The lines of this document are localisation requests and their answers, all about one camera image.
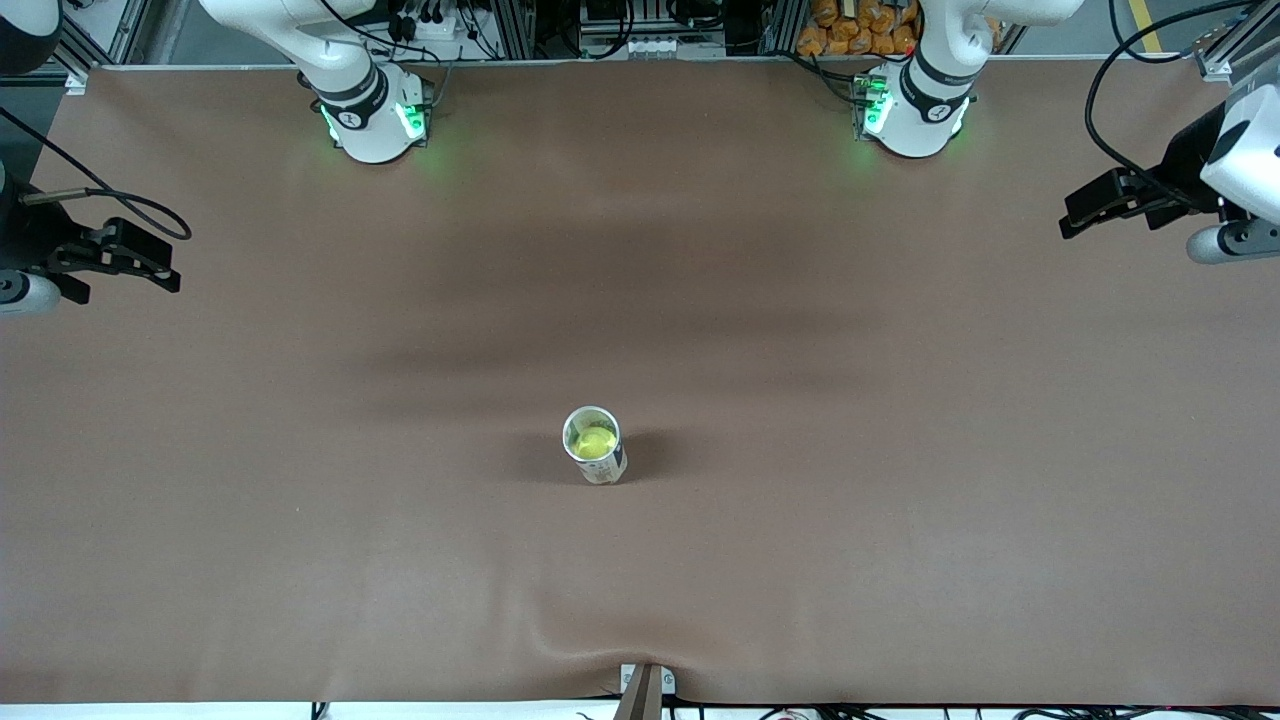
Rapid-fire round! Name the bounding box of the clear tennis ball tube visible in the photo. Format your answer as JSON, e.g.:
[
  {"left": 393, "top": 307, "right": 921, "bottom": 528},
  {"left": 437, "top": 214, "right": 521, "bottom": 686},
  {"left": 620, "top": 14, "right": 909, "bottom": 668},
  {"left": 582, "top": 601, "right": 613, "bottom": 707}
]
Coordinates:
[{"left": 562, "top": 405, "right": 629, "bottom": 486}]

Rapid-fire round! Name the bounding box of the orange bags pile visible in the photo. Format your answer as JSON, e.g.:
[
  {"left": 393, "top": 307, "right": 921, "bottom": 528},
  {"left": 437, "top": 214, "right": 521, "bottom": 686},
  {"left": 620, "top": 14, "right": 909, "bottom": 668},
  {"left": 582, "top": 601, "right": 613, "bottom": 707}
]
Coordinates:
[{"left": 797, "top": 0, "right": 926, "bottom": 58}]

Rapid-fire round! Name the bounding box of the white power strip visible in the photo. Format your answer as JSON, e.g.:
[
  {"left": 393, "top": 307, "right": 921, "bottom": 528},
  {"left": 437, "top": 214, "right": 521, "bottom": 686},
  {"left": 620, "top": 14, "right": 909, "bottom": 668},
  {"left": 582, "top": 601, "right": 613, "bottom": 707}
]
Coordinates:
[{"left": 385, "top": 0, "right": 476, "bottom": 41}]

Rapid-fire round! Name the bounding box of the brown table mat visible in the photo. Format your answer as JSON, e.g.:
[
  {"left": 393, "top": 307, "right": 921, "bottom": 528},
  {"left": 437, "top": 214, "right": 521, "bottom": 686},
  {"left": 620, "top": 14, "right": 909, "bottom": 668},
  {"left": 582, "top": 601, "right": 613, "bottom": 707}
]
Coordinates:
[{"left": 0, "top": 55, "right": 1280, "bottom": 707}]

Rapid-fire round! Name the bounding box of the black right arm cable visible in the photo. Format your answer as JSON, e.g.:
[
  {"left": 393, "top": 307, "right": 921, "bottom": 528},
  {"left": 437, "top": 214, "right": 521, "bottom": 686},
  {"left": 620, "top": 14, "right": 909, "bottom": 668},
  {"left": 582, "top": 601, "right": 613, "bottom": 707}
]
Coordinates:
[{"left": 0, "top": 105, "right": 193, "bottom": 243}]

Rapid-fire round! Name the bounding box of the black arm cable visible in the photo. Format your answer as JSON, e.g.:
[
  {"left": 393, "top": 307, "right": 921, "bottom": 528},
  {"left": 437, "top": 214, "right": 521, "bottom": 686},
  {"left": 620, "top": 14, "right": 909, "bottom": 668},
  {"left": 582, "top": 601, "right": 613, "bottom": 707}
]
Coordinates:
[
  {"left": 1085, "top": 0, "right": 1261, "bottom": 196},
  {"left": 0, "top": 105, "right": 193, "bottom": 243}
]

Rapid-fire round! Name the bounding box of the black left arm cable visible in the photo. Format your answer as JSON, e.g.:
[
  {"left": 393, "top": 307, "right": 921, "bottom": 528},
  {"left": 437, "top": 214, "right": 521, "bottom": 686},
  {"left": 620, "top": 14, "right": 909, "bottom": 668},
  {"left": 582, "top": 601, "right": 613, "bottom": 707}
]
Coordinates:
[{"left": 1085, "top": 0, "right": 1261, "bottom": 196}]

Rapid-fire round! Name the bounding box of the aluminium frame corner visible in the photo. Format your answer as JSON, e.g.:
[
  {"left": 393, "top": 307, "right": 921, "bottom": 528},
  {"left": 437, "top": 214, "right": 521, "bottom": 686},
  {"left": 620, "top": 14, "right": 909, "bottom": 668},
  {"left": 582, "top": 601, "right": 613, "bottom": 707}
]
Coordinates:
[{"left": 55, "top": 0, "right": 151, "bottom": 96}]

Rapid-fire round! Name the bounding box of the aluminium frame post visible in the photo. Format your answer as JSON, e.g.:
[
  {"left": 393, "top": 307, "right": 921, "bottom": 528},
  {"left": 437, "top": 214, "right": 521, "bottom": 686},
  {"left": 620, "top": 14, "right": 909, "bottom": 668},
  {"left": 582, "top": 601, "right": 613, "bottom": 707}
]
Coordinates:
[{"left": 488, "top": 0, "right": 539, "bottom": 61}]

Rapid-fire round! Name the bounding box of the aluminium profile beam with bracket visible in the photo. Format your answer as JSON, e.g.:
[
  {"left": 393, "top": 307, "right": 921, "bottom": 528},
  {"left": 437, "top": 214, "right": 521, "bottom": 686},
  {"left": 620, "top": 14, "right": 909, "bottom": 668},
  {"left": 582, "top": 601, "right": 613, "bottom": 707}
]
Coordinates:
[{"left": 618, "top": 662, "right": 677, "bottom": 720}]

